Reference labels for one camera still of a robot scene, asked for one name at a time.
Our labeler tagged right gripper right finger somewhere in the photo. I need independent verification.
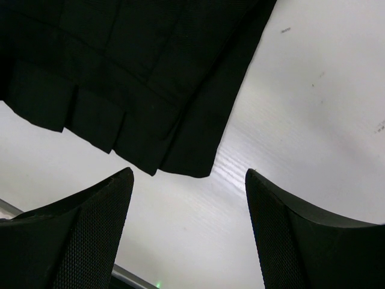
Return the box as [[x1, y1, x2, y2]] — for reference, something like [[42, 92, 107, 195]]
[[245, 169, 384, 288]]

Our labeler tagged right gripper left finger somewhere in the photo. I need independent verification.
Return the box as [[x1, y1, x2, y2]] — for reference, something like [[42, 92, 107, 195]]
[[1, 168, 134, 288]]

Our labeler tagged black skirt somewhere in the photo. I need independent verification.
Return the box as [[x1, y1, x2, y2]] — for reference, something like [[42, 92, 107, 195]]
[[1, 1, 276, 178]]

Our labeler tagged aluminium table edge rail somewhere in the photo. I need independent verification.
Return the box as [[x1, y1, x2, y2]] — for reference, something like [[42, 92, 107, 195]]
[[0, 199, 23, 220]]

